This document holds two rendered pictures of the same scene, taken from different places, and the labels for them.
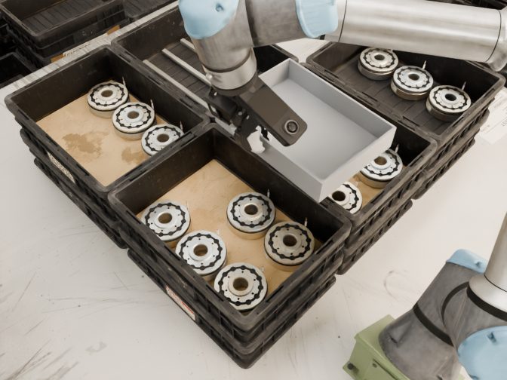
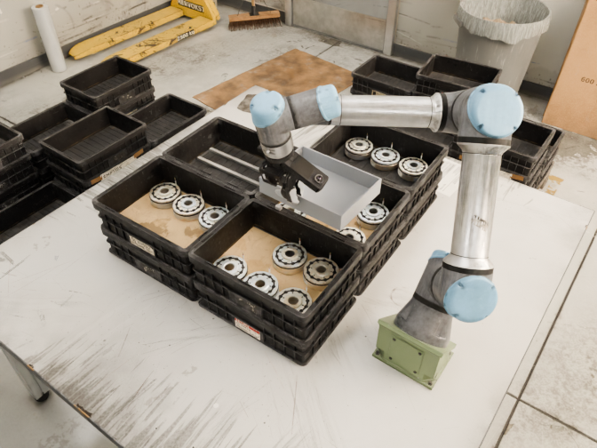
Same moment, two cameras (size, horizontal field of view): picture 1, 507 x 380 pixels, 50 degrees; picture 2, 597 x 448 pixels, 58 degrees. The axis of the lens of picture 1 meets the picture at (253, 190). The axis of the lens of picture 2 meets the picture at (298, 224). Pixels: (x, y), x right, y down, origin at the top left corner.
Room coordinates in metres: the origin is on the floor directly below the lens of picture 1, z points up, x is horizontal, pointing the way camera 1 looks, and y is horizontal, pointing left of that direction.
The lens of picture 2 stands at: (-0.43, 0.16, 2.01)
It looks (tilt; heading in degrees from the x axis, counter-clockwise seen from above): 43 degrees down; 351
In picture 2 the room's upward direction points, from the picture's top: straight up
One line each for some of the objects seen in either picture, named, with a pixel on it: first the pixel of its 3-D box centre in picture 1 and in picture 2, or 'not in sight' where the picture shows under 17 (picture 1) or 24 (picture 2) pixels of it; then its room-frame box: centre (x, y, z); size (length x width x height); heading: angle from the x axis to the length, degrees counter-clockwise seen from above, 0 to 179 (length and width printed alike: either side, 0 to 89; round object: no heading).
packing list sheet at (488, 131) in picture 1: (468, 97); (426, 167); (1.21, -0.63, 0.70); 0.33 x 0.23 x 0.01; 45
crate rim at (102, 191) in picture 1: (106, 112); (171, 201); (0.90, 0.34, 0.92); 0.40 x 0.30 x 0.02; 46
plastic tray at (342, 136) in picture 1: (302, 124); (320, 185); (0.72, -0.09, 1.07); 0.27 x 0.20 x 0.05; 44
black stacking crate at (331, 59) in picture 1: (398, 88); (377, 163); (1.05, -0.37, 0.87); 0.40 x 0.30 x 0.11; 46
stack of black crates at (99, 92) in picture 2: not in sight; (115, 111); (2.43, 0.75, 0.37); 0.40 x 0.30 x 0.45; 135
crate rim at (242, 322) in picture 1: (227, 212); (275, 254); (0.62, 0.05, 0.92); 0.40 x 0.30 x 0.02; 46
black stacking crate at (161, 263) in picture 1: (228, 227); (275, 267); (0.62, 0.05, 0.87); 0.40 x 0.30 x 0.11; 46
